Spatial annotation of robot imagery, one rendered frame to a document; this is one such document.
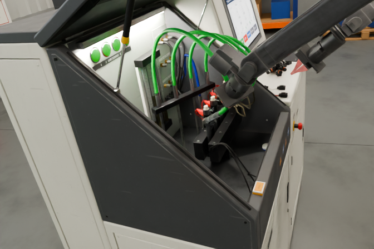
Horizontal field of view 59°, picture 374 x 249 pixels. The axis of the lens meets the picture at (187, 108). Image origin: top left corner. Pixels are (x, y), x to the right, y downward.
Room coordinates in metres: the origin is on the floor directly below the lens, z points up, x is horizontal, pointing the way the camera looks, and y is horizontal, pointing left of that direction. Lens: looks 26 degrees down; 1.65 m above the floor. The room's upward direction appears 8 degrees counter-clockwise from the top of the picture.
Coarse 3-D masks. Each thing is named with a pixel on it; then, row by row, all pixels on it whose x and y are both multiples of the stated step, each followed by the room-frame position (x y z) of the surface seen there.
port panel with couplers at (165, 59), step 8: (152, 32) 1.39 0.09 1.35; (160, 40) 1.43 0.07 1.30; (160, 48) 1.42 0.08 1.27; (168, 48) 1.49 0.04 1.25; (160, 56) 1.41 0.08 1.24; (168, 56) 1.48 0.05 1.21; (160, 64) 1.40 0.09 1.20; (168, 64) 1.46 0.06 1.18; (160, 72) 1.39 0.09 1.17; (168, 72) 1.45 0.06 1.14; (168, 80) 1.44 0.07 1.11; (168, 88) 1.43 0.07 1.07
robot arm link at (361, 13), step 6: (366, 6) 0.96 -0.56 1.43; (372, 6) 0.95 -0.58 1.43; (360, 12) 0.95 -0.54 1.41; (366, 12) 0.95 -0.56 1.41; (372, 12) 0.94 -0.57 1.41; (348, 18) 0.96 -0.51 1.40; (366, 18) 0.94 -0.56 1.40; (372, 18) 0.94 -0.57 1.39; (342, 24) 1.00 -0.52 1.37; (366, 24) 0.94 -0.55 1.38; (360, 30) 0.94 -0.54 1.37
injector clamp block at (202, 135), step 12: (240, 108) 1.33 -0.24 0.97; (228, 120) 1.21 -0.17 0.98; (240, 120) 1.32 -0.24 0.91; (204, 132) 1.14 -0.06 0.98; (216, 132) 1.13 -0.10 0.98; (228, 132) 1.15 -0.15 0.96; (204, 144) 1.08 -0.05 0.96; (228, 144) 1.14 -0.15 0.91; (204, 156) 1.07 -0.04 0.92; (216, 156) 1.04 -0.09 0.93; (228, 156) 1.14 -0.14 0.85
